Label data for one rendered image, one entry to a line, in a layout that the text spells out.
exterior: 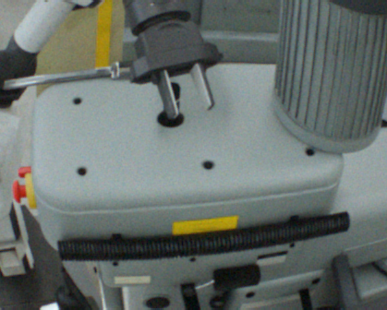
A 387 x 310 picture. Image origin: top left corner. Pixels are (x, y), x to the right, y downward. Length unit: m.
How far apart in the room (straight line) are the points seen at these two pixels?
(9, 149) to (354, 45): 0.80
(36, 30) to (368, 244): 0.77
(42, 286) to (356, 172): 1.50
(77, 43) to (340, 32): 2.27
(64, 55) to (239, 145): 2.15
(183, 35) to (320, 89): 0.20
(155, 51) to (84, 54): 2.18
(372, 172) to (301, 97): 0.28
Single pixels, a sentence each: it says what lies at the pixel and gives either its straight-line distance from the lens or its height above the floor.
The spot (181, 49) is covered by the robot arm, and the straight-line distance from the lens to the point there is 1.00.
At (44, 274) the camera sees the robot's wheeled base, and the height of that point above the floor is 0.57.
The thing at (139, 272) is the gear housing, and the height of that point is 1.69.
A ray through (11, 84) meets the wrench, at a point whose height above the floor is 1.90.
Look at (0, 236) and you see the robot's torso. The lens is 2.07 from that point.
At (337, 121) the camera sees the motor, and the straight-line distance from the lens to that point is 1.04.
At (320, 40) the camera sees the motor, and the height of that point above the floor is 2.09.
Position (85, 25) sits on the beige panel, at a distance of 3.06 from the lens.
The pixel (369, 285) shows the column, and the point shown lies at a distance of 1.39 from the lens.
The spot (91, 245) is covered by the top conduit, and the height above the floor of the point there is 1.81.
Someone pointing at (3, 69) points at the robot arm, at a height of 1.78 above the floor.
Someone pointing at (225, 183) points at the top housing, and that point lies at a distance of 1.02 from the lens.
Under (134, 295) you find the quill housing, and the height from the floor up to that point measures 1.55.
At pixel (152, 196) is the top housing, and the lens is 1.01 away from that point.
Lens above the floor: 2.63
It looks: 45 degrees down
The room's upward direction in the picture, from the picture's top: 5 degrees clockwise
